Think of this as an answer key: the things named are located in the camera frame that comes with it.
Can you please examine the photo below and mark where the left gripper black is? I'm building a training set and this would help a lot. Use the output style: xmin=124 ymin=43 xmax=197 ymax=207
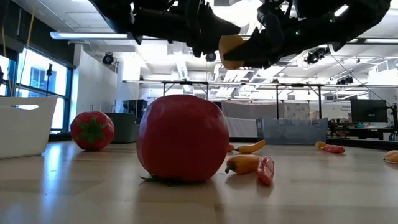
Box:
xmin=130 ymin=0 xmax=242 ymax=58

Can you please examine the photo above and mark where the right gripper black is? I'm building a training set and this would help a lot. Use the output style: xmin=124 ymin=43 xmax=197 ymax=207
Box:
xmin=223 ymin=2 xmax=315 ymax=70

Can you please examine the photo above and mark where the red toy tomato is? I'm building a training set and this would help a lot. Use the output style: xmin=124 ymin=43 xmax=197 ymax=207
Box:
xmin=136 ymin=94 xmax=230 ymax=184
xmin=70 ymin=111 xmax=115 ymax=152

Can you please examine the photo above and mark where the orange toy lemon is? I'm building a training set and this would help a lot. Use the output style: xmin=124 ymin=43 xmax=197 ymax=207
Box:
xmin=383 ymin=150 xmax=398 ymax=165

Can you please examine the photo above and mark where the white covered table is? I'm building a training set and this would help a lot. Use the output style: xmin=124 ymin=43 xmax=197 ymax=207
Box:
xmin=221 ymin=100 xmax=312 ymax=138

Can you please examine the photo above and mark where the light grey plastic basket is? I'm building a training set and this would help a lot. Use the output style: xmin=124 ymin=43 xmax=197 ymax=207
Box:
xmin=256 ymin=117 xmax=329 ymax=146

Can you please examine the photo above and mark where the black computer monitor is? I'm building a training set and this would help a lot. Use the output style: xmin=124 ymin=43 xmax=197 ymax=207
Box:
xmin=350 ymin=98 xmax=389 ymax=123

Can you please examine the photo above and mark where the long ceiling light strip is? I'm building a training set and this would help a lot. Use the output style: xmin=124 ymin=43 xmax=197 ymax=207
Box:
xmin=49 ymin=30 xmax=130 ymax=40

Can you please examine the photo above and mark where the dark green plastic basket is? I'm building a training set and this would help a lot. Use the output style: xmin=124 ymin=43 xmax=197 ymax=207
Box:
xmin=105 ymin=112 xmax=141 ymax=144

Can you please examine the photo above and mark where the black lab desk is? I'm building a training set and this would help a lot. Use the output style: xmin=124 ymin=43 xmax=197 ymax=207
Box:
xmin=328 ymin=119 xmax=398 ymax=141

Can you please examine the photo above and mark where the black tripod stand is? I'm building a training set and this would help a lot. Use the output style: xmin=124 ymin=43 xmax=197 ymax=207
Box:
xmin=45 ymin=63 xmax=53 ymax=97

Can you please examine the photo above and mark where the large room window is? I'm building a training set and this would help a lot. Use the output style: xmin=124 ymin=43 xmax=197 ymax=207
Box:
xmin=0 ymin=46 xmax=75 ymax=133

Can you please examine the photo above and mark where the white plastic basket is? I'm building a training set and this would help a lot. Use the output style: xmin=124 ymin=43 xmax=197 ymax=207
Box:
xmin=0 ymin=95 xmax=59 ymax=160

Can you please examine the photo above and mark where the black metal frame stand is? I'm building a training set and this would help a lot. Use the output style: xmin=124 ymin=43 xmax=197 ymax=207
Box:
xmin=123 ymin=80 xmax=324 ymax=121

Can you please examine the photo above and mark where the black aluminium table frame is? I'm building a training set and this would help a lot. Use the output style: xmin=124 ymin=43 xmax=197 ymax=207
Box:
xmin=45 ymin=133 xmax=398 ymax=152

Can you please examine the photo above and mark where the yellow hanging cable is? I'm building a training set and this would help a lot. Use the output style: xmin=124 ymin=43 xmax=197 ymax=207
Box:
xmin=14 ymin=7 xmax=37 ymax=96

